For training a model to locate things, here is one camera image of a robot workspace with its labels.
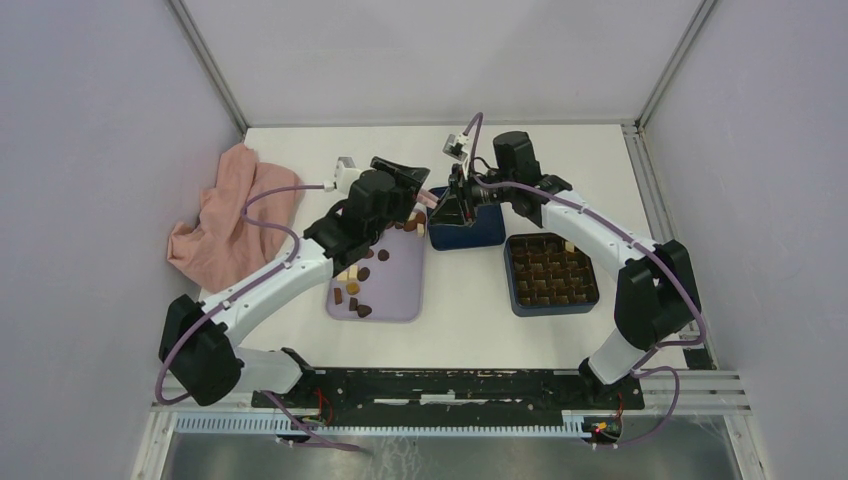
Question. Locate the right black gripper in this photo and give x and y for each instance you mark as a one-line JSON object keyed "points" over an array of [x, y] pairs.
{"points": [[450, 211]]}

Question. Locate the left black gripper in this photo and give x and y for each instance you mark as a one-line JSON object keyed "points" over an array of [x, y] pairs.
{"points": [[408, 183]]}

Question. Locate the lilac tray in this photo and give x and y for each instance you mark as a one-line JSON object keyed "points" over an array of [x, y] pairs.
{"points": [[387, 284]]}

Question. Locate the pink handled tongs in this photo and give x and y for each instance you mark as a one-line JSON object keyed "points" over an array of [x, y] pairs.
{"points": [[427, 199]]}

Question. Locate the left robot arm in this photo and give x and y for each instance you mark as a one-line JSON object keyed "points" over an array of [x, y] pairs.
{"points": [[201, 349]]}

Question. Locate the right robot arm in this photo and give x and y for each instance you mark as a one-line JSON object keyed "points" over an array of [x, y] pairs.
{"points": [[656, 293]]}

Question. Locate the blue chocolate box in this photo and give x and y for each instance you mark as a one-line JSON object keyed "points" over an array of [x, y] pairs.
{"points": [[548, 275]]}

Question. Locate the dark blue box lid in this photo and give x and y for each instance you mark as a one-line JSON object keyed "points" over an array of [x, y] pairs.
{"points": [[488, 230]]}

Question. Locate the pink cloth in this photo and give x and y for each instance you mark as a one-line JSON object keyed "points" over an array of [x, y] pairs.
{"points": [[223, 249]]}

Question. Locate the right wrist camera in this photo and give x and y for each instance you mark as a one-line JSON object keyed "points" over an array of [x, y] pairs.
{"points": [[458, 147]]}

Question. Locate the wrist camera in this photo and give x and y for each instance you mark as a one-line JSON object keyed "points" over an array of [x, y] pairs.
{"points": [[345, 174], [458, 147]]}

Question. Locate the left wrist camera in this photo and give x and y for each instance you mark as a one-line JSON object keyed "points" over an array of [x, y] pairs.
{"points": [[345, 174]]}

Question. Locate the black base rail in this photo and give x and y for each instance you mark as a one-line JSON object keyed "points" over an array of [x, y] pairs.
{"points": [[359, 397]]}

